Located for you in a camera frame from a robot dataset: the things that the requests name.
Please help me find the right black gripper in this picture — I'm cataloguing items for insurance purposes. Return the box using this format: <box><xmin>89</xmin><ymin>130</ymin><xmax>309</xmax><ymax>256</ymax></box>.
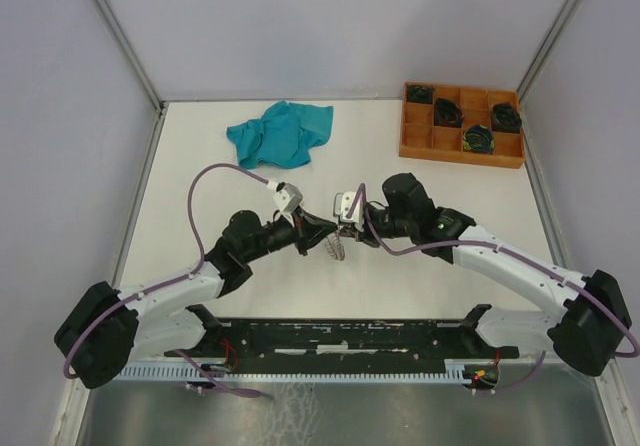
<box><xmin>340</xmin><ymin>204</ymin><xmax>415</xmax><ymax>249</ymax></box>

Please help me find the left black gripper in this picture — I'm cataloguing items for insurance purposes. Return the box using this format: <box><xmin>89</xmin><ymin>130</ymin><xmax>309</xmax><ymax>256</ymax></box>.
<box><xmin>242</xmin><ymin>205</ymin><xmax>337</xmax><ymax>263</ymax></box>

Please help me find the metal keyring holder yellow tip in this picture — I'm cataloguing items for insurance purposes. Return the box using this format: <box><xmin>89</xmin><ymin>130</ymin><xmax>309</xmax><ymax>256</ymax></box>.
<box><xmin>323</xmin><ymin>232</ymin><xmax>346</xmax><ymax>261</ymax></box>

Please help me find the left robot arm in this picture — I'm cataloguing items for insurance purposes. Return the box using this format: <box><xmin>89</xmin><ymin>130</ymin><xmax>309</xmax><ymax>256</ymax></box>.
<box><xmin>54</xmin><ymin>208</ymin><xmax>338</xmax><ymax>389</ymax></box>

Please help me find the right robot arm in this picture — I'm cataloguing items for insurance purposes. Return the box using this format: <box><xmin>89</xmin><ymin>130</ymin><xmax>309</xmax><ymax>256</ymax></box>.
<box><xmin>334</xmin><ymin>173</ymin><xmax>639</xmax><ymax>377</ymax></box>

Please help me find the teal cloth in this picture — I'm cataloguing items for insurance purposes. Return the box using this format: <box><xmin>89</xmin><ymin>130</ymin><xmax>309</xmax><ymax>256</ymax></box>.
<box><xmin>226</xmin><ymin>101</ymin><xmax>334</xmax><ymax>169</ymax></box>

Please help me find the dark rolled sock yellow-patterned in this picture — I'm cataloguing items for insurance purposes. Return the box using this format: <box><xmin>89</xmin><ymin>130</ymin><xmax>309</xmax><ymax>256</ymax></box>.
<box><xmin>462</xmin><ymin>124</ymin><xmax>495</xmax><ymax>154</ymax></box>

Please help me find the wooden compartment tray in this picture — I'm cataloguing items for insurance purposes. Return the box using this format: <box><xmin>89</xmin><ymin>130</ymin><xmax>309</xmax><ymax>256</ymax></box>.
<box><xmin>399</xmin><ymin>82</ymin><xmax>525</xmax><ymax>169</ymax></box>

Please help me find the dark rolled sock top-left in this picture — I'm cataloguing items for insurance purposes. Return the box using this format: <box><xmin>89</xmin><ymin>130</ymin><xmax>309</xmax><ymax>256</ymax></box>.
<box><xmin>406</xmin><ymin>84</ymin><xmax>435</xmax><ymax>104</ymax></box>

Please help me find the left status led board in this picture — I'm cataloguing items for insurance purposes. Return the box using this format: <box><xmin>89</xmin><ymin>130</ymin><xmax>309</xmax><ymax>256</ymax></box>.
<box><xmin>203</xmin><ymin>359</ymin><xmax>238</xmax><ymax>374</ymax></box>

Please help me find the status led board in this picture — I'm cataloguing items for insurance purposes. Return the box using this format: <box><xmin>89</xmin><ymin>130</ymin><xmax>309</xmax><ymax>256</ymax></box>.
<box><xmin>203</xmin><ymin>359</ymin><xmax>238</xmax><ymax>374</ymax></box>
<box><xmin>472</xmin><ymin>366</ymin><xmax>499</xmax><ymax>388</ymax></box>

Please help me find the dark rolled sock right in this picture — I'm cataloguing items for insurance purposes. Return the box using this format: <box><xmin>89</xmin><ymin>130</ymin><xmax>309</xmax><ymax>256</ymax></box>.
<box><xmin>491</xmin><ymin>102</ymin><xmax>522</xmax><ymax>134</ymax></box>

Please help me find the right status led board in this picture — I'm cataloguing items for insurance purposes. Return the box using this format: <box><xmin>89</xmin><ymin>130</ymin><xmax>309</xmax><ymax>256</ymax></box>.
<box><xmin>472</xmin><ymin>366</ymin><xmax>499</xmax><ymax>388</ymax></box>

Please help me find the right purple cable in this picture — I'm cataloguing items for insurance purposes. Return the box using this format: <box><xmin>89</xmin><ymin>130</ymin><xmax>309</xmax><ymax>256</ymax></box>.
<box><xmin>344</xmin><ymin>183</ymin><xmax>640</xmax><ymax>357</ymax></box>

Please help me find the purple cable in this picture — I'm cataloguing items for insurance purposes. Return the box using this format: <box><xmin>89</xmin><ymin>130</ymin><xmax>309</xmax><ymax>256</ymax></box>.
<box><xmin>63</xmin><ymin>164</ymin><xmax>274</xmax><ymax>381</ymax></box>
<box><xmin>344</xmin><ymin>183</ymin><xmax>640</xmax><ymax>357</ymax></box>

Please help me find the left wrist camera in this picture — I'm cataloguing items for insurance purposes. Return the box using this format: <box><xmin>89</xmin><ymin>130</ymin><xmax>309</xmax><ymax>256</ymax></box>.
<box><xmin>273</xmin><ymin>182</ymin><xmax>303</xmax><ymax>215</ymax></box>

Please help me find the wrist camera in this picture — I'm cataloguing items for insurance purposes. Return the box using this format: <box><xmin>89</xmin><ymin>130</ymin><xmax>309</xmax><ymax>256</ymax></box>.
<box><xmin>333</xmin><ymin>191</ymin><xmax>364</xmax><ymax>232</ymax></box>
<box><xmin>273</xmin><ymin>182</ymin><xmax>303</xmax><ymax>215</ymax></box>

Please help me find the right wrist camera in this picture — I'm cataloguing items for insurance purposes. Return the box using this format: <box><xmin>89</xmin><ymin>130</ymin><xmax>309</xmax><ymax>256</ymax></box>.
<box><xmin>333</xmin><ymin>191</ymin><xmax>364</xmax><ymax>232</ymax></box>

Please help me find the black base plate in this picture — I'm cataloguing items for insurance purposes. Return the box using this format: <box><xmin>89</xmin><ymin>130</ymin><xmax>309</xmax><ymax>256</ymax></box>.
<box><xmin>186</xmin><ymin>318</ymin><xmax>519</xmax><ymax>374</ymax></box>

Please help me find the white slotted cable duct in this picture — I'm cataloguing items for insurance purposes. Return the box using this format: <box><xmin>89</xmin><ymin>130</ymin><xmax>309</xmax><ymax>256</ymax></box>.
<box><xmin>115</xmin><ymin>361</ymin><xmax>474</xmax><ymax>386</ymax></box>

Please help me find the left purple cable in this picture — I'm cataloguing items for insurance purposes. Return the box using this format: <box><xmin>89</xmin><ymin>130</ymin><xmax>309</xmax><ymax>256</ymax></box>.
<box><xmin>63</xmin><ymin>164</ymin><xmax>274</xmax><ymax>381</ymax></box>

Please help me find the left corner aluminium post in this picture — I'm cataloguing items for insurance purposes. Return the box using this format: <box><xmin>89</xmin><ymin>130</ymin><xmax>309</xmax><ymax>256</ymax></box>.
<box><xmin>91</xmin><ymin>0</ymin><xmax>164</xmax><ymax>116</ymax></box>

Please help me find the corner aluminium post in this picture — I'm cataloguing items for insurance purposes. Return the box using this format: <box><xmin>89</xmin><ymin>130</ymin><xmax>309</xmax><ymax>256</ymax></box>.
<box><xmin>91</xmin><ymin>0</ymin><xmax>164</xmax><ymax>116</ymax></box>
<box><xmin>515</xmin><ymin>0</ymin><xmax>601</xmax><ymax>100</ymax></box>

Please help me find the right corner aluminium post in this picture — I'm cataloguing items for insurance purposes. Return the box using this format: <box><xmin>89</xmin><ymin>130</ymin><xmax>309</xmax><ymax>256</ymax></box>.
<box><xmin>515</xmin><ymin>0</ymin><xmax>601</xmax><ymax>100</ymax></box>

